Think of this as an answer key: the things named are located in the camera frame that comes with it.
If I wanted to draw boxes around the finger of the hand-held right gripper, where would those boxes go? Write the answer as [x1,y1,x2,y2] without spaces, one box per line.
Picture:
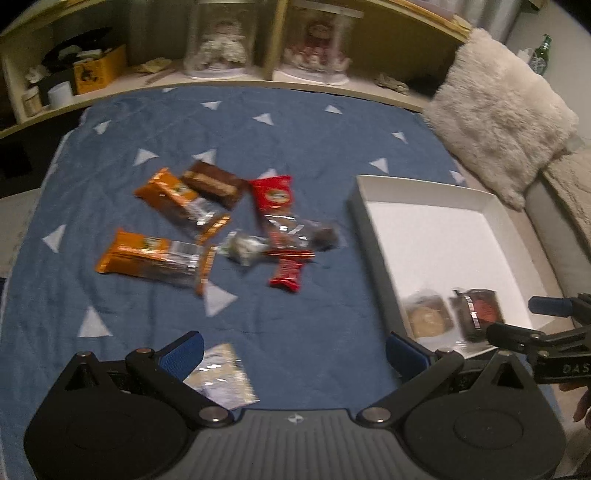
[486,322,546,355]
[528,292,591,324]

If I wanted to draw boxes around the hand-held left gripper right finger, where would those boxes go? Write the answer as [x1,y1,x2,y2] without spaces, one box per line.
[359,331,533,428]

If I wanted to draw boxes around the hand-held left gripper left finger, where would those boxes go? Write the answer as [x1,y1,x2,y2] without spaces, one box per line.
[58,330,236,428]

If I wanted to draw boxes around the dark red snack packet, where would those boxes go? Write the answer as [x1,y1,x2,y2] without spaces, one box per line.
[451,288,505,343]

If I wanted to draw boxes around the clear beige cracker packet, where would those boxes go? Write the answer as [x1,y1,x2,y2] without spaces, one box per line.
[184,343,257,412]

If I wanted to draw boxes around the orange snack packet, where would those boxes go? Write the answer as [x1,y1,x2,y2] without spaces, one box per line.
[95,229,219,297]
[134,167,232,243]

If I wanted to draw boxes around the white cardboard box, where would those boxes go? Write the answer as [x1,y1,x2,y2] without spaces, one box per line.
[346,174,563,361]

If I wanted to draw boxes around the clear white candy packet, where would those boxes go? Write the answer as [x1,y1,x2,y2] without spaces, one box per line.
[219,230,269,267]

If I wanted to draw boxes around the small red snack bar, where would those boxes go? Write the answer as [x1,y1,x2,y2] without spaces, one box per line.
[268,257,309,294]

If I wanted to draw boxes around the clear dark chocolate packet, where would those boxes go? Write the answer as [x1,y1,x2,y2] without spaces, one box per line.
[299,220,341,253]

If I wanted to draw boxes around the person's right hand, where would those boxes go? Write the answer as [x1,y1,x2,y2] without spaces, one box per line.
[558,379,591,420]

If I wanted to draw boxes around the round cookie clear packet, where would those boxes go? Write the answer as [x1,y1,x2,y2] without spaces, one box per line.
[403,290,456,339]

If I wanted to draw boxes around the grey sofa cushion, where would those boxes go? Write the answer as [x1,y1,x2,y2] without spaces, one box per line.
[522,178,591,301]

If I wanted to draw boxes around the brown snack packet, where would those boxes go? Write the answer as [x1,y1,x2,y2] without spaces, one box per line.
[179,161,249,212]

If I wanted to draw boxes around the red cookie packet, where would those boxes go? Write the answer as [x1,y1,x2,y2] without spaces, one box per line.
[249,175,315,260]

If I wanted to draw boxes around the fluffy cream pillow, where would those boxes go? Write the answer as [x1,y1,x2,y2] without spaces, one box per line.
[422,28,581,212]

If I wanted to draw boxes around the blue triangle print blanket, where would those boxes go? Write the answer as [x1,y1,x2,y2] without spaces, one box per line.
[0,84,561,480]

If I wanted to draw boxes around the green glass bottle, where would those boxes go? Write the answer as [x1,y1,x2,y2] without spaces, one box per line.
[531,34,554,77]

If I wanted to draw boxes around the dried plant piece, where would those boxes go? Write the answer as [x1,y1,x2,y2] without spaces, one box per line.
[374,72,411,96]

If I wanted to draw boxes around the white cup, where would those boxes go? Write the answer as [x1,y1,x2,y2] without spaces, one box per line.
[47,81,75,110]

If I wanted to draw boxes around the beige flat item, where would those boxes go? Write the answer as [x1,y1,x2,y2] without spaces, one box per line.
[137,57,175,78]

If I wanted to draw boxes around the small jar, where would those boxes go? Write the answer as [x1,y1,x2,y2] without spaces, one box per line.
[21,87,44,118]

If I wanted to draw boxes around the yellow box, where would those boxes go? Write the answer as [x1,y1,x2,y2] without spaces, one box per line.
[72,44,128,96]

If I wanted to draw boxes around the white dress doll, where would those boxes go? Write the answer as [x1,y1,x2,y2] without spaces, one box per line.
[190,19,250,70]

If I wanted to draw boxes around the red dress doll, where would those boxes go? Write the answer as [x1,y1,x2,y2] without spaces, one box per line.
[284,21,349,75]

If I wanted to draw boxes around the clear display case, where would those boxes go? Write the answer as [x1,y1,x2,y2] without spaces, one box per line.
[184,0,260,79]
[273,0,365,86]

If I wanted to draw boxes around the wooden headboard shelf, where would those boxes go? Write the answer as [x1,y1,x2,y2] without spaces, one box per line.
[0,0,474,139]

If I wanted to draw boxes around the black round items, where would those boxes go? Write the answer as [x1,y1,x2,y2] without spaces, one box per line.
[41,27,114,72]

